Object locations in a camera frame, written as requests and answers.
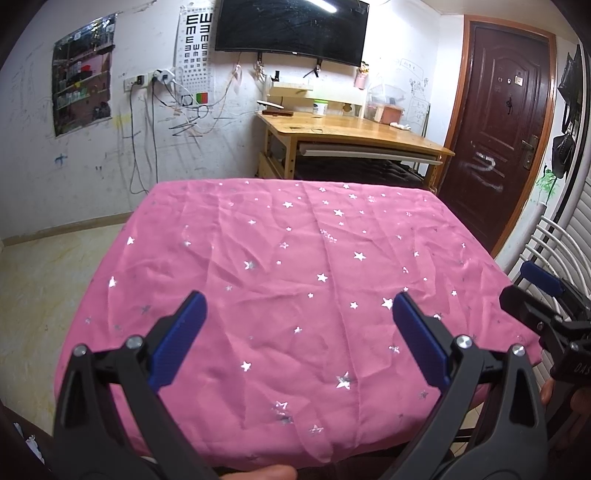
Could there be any white desk shelf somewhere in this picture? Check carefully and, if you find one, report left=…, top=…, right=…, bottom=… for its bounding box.
left=265, top=82, right=368, bottom=116

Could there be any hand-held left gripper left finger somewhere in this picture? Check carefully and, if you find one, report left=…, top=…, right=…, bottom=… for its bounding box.
left=52, top=291, right=218, bottom=480

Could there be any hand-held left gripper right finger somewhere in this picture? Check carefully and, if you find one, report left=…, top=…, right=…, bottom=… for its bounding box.
left=383, top=292, right=548, bottom=480

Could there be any black wall television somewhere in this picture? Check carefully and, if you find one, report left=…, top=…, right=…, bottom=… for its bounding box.
left=215, top=0, right=370, bottom=68

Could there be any eye chart poster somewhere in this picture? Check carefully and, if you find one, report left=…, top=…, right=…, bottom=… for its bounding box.
left=174, top=4, right=218, bottom=109

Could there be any pink star tablecloth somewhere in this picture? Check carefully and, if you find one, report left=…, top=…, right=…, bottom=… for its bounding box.
left=53, top=178, right=543, bottom=472

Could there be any brown door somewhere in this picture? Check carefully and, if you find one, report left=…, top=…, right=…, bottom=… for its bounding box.
left=436, top=15, right=557, bottom=257

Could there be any person's left hand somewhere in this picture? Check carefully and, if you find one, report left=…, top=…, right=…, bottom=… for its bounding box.
left=228, top=464, right=297, bottom=480

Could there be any white metal chair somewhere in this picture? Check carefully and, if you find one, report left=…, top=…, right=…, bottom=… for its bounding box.
left=508, top=217, right=591, bottom=296

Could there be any white slatted shutter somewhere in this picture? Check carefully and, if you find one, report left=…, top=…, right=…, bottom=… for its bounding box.
left=549, top=175, right=591, bottom=301

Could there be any wall poster of shelves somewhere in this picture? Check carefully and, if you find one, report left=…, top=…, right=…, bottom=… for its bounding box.
left=51, top=14, right=116, bottom=138

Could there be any black cable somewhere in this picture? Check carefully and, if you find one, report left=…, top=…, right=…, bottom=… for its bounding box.
left=128, top=88, right=144, bottom=195

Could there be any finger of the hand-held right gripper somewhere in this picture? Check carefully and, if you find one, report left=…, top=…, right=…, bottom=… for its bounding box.
left=519, top=261, right=591, bottom=320
left=499, top=285, right=570, bottom=350

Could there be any black hanging bag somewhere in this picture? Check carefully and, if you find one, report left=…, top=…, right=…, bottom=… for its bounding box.
left=551, top=131, right=578, bottom=178
left=556, top=44, right=585, bottom=112

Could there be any wooden desk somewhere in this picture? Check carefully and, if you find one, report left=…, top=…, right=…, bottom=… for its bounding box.
left=256, top=111, right=455, bottom=195

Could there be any person's right hand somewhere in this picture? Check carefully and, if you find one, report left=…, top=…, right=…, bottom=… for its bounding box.
left=539, top=379, right=591, bottom=417

